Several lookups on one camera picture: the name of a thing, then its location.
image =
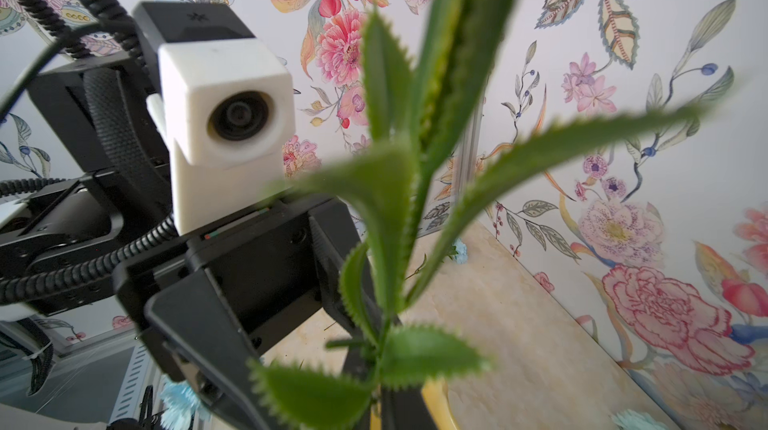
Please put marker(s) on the yellow fluted glass vase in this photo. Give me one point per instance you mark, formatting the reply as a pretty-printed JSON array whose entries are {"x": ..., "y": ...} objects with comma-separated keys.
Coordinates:
[{"x": 435, "y": 396}]

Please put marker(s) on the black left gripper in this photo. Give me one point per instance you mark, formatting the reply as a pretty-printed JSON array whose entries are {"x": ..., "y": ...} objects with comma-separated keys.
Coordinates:
[{"x": 206, "y": 303}]

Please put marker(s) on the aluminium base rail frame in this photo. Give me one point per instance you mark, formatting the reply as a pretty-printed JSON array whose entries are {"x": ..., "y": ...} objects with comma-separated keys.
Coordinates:
[{"x": 91, "y": 382}]

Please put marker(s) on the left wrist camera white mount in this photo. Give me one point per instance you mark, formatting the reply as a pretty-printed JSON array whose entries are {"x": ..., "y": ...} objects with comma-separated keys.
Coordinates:
[{"x": 224, "y": 107}]

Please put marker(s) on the blue carnation stem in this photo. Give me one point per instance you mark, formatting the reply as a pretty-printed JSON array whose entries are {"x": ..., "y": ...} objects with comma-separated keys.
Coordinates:
[
  {"x": 418, "y": 111},
  {"x": 181, "y": 406}
]

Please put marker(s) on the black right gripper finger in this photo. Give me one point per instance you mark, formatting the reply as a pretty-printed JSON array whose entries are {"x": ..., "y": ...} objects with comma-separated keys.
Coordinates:
[{"x": 405, "y": 410}]

